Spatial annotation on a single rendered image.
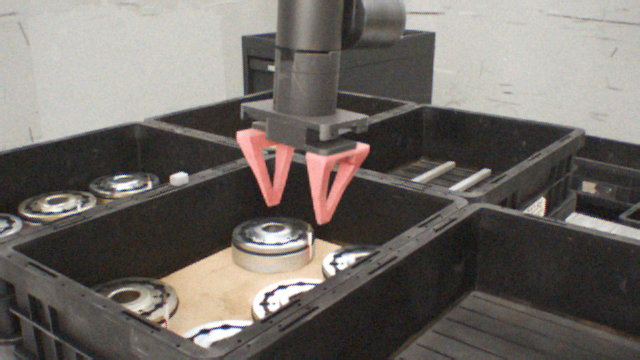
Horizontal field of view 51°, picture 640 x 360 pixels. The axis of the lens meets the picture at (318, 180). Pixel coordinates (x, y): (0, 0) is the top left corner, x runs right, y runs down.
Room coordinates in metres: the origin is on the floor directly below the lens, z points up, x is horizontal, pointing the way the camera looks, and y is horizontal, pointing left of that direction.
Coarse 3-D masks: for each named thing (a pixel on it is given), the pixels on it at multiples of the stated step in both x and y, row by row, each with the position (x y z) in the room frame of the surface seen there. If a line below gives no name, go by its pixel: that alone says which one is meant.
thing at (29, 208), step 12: (60, 192) 0.90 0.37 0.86; (72, 192) 0.90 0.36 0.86; (84, 192) 0.90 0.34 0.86; (24, 204) 0.85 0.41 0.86; (36, 204) 0.85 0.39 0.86; (84, 204) 0.86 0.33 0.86; (24, 216) 0.82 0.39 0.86; (36, 216) 0.81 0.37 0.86; (48, 216) 0.81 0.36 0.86; (60, 216) 0.81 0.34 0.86
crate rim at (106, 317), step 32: (160, 192) 0.71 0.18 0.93; (416, 192) 0.72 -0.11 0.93; (64, 224) 0.62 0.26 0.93; (0, 256) 0.55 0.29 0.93; (384, 256) 0.55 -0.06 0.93; (32, 288) 0.52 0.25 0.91; (64, 288) 0.49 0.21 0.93; (320, 288) 0.49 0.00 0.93; (96, 320) 0.46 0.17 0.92; (128, 320) 0.44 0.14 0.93; (160, 352) 0.41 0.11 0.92; (192, 352) 0.39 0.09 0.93; (224, 352) 0.39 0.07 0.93
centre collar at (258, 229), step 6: (264, 222) 0.78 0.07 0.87; (270, 222) 0.78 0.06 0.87; (276, 222) 0.78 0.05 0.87; (282, 222) 0.78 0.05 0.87; (258, 228) 0.76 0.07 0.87; (264, 228) 0.77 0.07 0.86; (282, 228) 0.77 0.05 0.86; (288, 228) 0.76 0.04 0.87; (258, 234) 0.74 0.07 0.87; (264, 234) 0.74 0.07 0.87; (270, 234) 0.74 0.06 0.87; (276, 234) 0.74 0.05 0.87; (282, 234) 0.74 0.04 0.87; (288, 234) 0.75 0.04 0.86
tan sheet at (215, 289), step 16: (320, 240) 0.80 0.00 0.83; (224, 256) 0.75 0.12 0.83; (320, 256) 0.75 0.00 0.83; (176, 272) 0.71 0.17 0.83; (192, 272) 0.71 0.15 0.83; (208, 272) 0.71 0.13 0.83; (224, 272) 0.71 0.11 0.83; (240, 272) 0.71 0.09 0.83; (256, 272) 0.71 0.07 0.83; (288, 272) 0.71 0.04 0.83; (304, 272) 0.71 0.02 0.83; (320, 272) 0.71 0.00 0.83; (176, 288) 0.67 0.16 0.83; (192, 288) 0.67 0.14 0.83; (208, 288) 0.67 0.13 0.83; (224, 288) 0.67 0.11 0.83; (240, 288) 0.67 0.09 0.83; (256, 288) 0.67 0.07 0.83; (192, 304) 0.64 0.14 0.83; (208, 304) 0.64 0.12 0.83; (224, 304) 0.64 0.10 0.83; (240, 304) 0.64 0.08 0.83; (192, 320) 0.60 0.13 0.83; (208, 320) 0.60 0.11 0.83; (224, 320) 0.60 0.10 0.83; (240, 320) 0.60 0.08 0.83
